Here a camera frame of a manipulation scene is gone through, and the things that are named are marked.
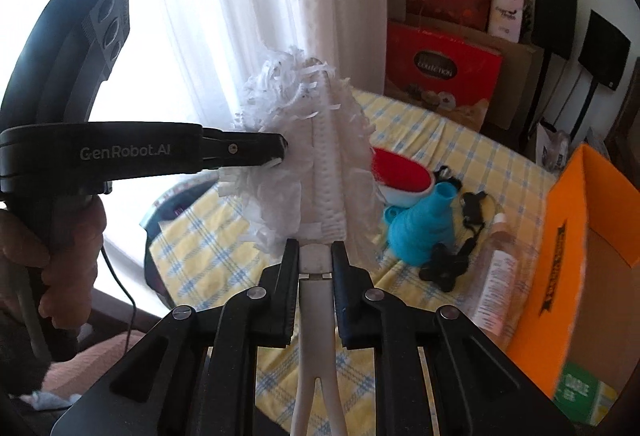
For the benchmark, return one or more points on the orange cardboard box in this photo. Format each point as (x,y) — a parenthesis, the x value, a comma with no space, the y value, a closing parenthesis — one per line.
(583,306)

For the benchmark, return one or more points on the clear bottle pink cap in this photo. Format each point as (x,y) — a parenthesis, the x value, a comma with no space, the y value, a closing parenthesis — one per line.
(494,275)

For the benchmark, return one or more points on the white fluffy duster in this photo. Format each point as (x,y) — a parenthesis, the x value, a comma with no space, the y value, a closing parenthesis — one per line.
(323,191)

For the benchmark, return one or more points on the clear plastic bag clutter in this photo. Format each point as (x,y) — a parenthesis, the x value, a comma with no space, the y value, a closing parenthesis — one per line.
(552,148)

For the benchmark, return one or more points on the teal collapsible funnel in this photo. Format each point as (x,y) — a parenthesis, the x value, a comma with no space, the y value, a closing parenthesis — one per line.
(413,232)

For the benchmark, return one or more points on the black strap gadget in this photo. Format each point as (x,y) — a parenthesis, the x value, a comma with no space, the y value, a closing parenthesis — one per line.
(450,259)

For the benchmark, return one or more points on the brown cardboard box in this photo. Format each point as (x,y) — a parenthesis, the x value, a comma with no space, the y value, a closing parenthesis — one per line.
(518,75)

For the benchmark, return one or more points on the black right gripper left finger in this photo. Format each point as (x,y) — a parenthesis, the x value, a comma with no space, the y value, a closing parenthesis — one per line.
(274,320)

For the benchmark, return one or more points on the left black speaker on stand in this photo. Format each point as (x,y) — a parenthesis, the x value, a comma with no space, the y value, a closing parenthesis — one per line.
(553,32)

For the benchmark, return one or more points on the black speaker on stand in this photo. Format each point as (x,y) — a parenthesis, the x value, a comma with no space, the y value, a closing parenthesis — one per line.
(553,32)
(604,55)

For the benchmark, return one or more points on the yellow plaid tablecloth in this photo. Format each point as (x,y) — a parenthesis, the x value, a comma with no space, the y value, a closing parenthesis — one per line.
(204,257)

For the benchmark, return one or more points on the small white pink bag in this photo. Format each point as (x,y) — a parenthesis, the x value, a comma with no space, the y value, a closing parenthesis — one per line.
(511,20)

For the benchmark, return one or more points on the person's left hand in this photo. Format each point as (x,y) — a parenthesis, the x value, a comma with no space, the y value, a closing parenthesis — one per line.
(68,271)

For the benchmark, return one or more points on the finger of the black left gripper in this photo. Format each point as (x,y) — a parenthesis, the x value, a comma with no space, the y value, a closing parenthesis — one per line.
(240,149)

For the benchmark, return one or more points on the red white lint brush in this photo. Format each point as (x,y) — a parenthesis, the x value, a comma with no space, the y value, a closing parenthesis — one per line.
(402,181)

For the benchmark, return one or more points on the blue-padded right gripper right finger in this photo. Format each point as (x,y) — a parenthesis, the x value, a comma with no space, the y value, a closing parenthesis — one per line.
(358,305)

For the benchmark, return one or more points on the red Collection gift bag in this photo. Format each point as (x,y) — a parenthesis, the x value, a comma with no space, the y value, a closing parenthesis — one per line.
(441,72)

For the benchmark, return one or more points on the right black speaker on stand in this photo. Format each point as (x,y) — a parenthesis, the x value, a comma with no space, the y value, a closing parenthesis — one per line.
(604,55)

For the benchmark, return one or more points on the green Darlie toothpaste box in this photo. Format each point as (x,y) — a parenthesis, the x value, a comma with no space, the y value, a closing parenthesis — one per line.
(582,397)

